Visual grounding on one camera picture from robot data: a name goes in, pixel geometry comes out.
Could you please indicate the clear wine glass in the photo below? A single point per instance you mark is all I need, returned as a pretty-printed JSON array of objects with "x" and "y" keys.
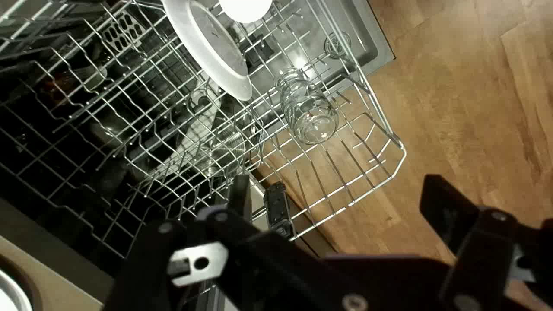
[{"x": 337, "y": 46}]

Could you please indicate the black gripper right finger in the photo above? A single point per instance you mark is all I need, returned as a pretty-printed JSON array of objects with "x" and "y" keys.
[{"x": 450, "y": 214}]

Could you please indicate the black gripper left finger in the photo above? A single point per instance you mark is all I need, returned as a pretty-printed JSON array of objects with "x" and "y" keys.
[{"x": 240, "y": 196}]

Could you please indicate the clear ribbed glass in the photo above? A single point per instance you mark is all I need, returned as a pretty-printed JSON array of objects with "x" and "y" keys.
[{"x": 308, "y": 113}]

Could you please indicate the white cup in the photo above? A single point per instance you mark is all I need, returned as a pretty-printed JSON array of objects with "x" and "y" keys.
[{"x": 244, "y": 10}]

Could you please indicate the white dinner plate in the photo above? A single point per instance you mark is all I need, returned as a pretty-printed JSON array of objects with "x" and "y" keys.
[
  {"x": 9, "y": 295},
  {"x": 208, "y": 46}
]

